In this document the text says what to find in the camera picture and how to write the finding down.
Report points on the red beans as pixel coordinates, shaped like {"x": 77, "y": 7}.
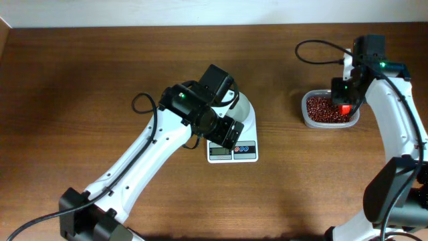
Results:
{"x": 322, "y": 110}

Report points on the orange plastic measuring scoop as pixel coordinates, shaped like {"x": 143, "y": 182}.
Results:
{"x": 344, "y": 109}

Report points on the clear plastic container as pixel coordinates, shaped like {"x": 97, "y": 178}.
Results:
{"x": 309, "y": 123}

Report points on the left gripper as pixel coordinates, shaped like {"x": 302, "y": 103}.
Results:
{"x": 222, "y": 137}

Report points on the white round bowl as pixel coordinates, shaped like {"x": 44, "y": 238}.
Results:
{"x": 241, "y": 110}

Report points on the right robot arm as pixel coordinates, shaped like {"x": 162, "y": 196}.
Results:
{"x": 395, "y": 201}

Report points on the white digital kitchen scale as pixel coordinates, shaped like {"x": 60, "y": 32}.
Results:
{"x": 246, "y": 149}

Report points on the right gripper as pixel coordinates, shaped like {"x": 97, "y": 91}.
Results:
{"x": 337, "y": 96}

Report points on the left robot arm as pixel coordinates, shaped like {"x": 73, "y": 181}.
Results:
{"x": 184, "y": 110}

